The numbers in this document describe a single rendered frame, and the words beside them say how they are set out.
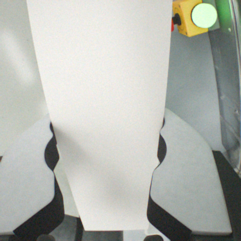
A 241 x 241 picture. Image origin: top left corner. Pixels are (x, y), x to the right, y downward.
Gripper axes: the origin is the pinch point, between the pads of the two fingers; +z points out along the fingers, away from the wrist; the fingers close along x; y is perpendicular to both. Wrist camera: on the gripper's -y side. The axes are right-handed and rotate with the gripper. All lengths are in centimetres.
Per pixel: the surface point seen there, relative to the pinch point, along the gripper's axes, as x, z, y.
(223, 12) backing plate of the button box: 19.9, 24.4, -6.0
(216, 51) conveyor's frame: 23.1, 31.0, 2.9
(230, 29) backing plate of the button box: 20.8, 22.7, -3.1
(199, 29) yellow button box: 16.6, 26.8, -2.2
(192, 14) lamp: 14.5, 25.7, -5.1
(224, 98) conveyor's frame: 27.1, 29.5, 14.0
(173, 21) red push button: 12.1, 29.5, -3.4
